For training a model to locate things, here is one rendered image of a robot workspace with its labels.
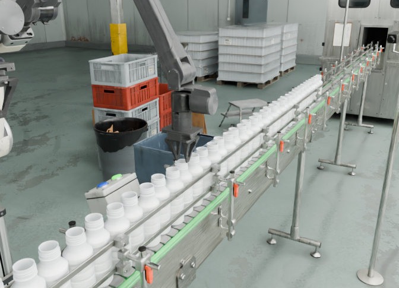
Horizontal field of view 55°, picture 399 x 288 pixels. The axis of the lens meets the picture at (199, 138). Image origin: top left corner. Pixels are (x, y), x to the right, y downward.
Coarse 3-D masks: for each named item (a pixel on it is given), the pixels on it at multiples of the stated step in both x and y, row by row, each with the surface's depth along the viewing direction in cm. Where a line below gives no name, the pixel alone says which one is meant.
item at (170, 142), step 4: (164, 140) 108; (168, 140) 107; (172, 140) 108; (168, 144) 108; (172, 144) 108; (176, 144) 112; (180, 144) 112; (172, 148) 108; (180, 148) 112; (172, 152) 110; (176, 152) 112; (176, 156) 111; (176, 160) 111
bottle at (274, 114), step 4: (272, 104) 176; (272, 108) 173; (276, 108) 173; (272, 112) 173; (276, 112) 174; (276, 116) 173; (276, 124) 175; (276, 128) 175; (272, 132) 175; (276, 136) 177; (272, 140) 177
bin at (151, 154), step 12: (144, 144) 194; (156, 144) 204; (204, 144) 203; (144, 156) 186; (156, 156) 182; (168, 156) 178; (180, 156) 174; (144, 168) 188; (156, 168) 184; (144, 180) 190
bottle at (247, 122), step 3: (243, 120) 151; (246, 120) 152; (249, 120) 151; (243, 123) 149; (246, 123) 149; (249, 123) 149; (246, 126) 149; (249, 126) 149; (246, 129) 149; (249, 129) 150; (246, 132) 149; (249, 132) 149; (252, 132) 150; (249, 135) 149; (252, 135) 151; (252, 141) 152; (249, 144) 151; (249, 147) 151; (249, 150) 151; (249, 153) 152; (249, 159) 153
